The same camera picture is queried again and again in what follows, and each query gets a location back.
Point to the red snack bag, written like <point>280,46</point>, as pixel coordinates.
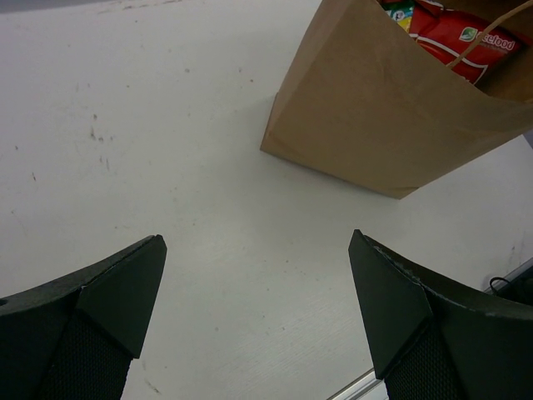
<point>446,33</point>

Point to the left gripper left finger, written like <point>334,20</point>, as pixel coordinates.
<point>76,336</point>

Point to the green snack packet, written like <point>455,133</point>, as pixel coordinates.
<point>400,11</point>

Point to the brown paper bag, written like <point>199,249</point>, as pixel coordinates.
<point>365,103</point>

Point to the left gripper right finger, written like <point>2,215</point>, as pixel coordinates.
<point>441,333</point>

